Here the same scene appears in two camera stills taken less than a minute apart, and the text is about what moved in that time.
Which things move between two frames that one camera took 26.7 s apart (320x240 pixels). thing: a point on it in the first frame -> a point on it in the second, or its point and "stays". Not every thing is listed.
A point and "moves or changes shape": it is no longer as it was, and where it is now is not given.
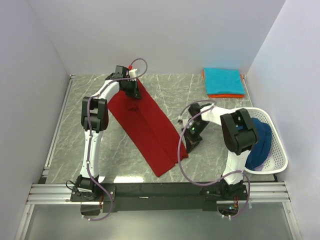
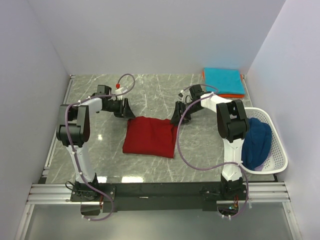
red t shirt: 151,132 moves or changes shape
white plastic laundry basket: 277,161 stays
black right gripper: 191,142 -> 177,115
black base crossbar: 158,197 stays
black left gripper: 136,92 -> 125,110
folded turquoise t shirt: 226,81 stays
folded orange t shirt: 225,95 stays
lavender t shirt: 260,167 stays
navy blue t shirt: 260,149 stays
